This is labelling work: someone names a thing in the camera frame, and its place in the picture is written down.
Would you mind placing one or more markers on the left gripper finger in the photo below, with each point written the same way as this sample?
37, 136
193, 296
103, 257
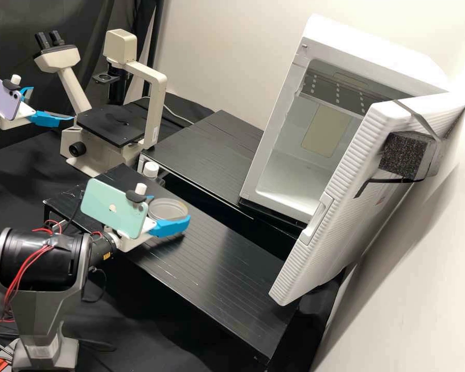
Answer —
26, 93
48, 118

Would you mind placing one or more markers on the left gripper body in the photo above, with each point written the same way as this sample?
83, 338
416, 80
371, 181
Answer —
17, 118

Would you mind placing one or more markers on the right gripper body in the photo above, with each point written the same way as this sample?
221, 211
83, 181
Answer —
133, 242

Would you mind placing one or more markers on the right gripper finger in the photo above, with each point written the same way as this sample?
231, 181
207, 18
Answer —
150, 200
168, 228

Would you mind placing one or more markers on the petri dish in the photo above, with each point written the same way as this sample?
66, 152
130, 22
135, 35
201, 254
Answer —
166, 207

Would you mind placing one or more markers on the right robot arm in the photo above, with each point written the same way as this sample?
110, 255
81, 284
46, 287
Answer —
42, 294

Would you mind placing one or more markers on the white-capped bottle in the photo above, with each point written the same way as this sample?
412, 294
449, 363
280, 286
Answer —
151, 170

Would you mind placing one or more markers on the cream microscope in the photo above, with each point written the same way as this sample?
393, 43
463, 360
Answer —
100, 143

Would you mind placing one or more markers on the black platform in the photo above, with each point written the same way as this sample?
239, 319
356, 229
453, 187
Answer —
209, 271
205, 151

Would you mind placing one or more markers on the white incubator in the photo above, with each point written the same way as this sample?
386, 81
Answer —
286, 174

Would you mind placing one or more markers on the incubator door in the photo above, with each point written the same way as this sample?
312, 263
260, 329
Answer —
333, 232

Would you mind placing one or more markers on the left wrist camera phone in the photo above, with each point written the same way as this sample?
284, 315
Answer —
0, 97

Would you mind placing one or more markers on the wrist camera phone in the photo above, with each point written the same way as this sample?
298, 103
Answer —
108, 205
0, 97

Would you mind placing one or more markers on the right wrist camera phone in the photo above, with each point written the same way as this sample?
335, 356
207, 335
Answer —
108, 205

